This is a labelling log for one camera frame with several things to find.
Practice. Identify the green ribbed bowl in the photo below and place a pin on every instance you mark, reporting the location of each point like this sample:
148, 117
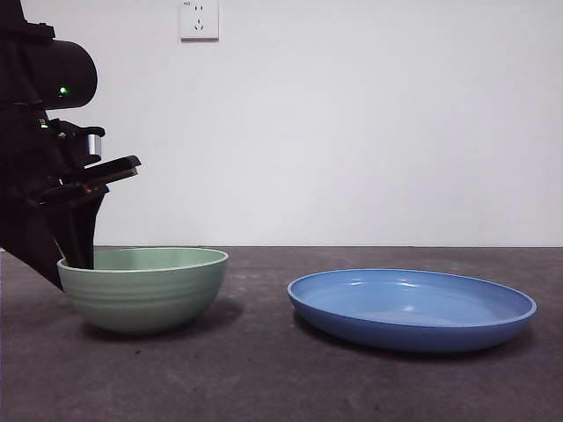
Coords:
145, 303

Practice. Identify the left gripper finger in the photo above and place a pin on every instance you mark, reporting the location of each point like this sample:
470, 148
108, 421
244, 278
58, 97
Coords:
31, 242
83, 237

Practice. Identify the blue round plate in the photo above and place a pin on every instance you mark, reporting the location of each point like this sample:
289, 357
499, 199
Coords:
409, 334

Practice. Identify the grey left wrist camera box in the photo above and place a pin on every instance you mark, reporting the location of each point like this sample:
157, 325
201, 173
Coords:
94, 145

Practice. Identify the white wall socket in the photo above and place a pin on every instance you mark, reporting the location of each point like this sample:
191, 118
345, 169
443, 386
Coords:
200, 22

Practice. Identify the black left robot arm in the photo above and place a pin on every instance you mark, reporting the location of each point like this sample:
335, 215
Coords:
66, 66

